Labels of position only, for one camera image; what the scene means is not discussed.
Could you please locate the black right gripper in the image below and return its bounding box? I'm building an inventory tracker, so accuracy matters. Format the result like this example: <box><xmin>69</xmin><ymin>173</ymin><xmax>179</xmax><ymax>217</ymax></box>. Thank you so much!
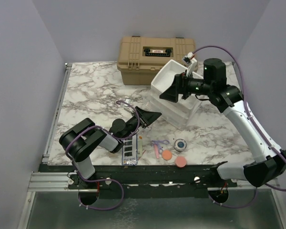
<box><xmin>160</xmin><ymin>69</ymin><xmax>214</xmax><ymax>102</ymax></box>

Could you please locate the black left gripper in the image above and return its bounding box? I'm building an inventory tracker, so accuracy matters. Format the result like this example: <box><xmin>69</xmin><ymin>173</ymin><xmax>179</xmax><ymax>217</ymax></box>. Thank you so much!
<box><xmin>122</xmin><ymin>106</ymin><xmax>162</xmax><ymax>140</ymax></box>

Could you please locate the clear plastic drawer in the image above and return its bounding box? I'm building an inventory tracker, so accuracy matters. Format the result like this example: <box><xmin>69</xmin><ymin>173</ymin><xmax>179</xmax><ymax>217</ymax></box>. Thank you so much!
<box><xmin>143</xmin><ymin>96</ymin><xmax>154</xmax><ymax>111</ymax></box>

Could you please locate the white plastic drawer organizer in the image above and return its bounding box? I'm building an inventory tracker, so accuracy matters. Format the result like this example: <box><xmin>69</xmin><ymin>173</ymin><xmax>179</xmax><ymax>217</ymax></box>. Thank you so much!
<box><xmin>145</xmin><ymin>60</ymin><xmax>201</xmax><ymax>130</ymax></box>

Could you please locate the purple eyelash curler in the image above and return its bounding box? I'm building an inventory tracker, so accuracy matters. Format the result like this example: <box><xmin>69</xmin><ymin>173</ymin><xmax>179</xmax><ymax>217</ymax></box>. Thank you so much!
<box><xmin>151</xmin><ymin>140</ymin><xmax>170</xmax><ymax>154</ymax></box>

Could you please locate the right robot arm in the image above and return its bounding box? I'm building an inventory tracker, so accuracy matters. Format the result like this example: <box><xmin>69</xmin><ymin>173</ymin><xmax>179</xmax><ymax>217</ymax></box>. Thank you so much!
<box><xmin>159</xmin><ymin>58</ymin><xmax>286</xmax><ymax>187</ymax></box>

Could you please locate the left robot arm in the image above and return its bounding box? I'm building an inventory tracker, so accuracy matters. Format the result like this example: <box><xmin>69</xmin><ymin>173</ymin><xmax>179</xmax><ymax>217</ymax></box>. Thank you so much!
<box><xmin>59</xmin><ymin>106</ymin><xmax>162</xmax><ymax>188</ymax></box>

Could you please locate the orange round makeup sponge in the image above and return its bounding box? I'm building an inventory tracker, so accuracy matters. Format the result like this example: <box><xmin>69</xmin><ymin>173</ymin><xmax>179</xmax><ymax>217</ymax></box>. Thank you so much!
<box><xmin>162</xmin><ymin>150</ymin><xmax>173</xmax><ymax>161</ymax></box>

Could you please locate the pink round makeup sponge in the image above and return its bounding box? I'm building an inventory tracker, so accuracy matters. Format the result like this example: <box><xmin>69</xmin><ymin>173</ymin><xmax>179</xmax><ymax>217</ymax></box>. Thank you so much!
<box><xmin>175</xmin><ymin>156</ymin><xmax>187</xmax><ymax>168</ymax></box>

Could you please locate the pink nail file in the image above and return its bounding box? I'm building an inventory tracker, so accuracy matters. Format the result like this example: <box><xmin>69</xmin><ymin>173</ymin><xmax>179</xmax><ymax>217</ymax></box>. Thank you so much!
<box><xmin>153</xmin><ymin>145</ymin><xmax>159</xmax><ymax>159</ymax></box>

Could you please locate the tan plastic toolbox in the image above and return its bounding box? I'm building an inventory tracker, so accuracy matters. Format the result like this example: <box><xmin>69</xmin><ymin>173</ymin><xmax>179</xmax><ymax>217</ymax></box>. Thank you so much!
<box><xmin>117</xmin><ymin>36</ymin><xmax>196</xmax><ymax>85</ymax></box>

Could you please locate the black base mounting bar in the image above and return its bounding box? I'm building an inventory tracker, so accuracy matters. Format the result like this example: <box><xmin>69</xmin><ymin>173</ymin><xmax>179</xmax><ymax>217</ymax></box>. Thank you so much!
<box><xmin>38</xmin><ymin>164</ymin><xmax>251</xmax><ymax>203</ymax></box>

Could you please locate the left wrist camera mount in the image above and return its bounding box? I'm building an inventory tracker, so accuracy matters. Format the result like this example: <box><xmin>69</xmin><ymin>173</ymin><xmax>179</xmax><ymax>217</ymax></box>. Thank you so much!
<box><xmin>120</xmin><ymin>99</ymin><xmax>133</xmax><ymax>114</ymax></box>

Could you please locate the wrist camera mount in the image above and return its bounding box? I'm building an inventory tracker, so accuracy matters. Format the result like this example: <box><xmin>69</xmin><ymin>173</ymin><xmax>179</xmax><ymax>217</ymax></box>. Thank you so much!
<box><xmin>120</xmin><ymin>99</ymin><xmax>133</xmax><ymax>114</ymax></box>
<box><xmin>183</xmin><ymin>52</ymin><xmax>198</xmax><ymax>75</ymax></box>

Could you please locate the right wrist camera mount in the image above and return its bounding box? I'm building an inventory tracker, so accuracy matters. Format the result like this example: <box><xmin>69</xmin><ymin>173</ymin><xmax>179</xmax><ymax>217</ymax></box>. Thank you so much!
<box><xmin>183</xmin><ymin>52</ymin><xmax>198</xmax><ymax>75</ymax></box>

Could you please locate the black toolbox handle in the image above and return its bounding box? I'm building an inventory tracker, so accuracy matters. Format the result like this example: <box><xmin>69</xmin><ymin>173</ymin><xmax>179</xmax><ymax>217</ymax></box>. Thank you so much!
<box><xmin>143</xmin><ymin>48</ymin><xmax>173</xmax><ymax>57</ymax></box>

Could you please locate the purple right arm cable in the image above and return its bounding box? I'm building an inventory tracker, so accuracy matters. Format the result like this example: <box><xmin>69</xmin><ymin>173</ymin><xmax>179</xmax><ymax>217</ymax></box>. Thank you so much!
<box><xmin>192</xmin><ymin>45</ymin><xmax>286</xmax><ymax>208</ymax></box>

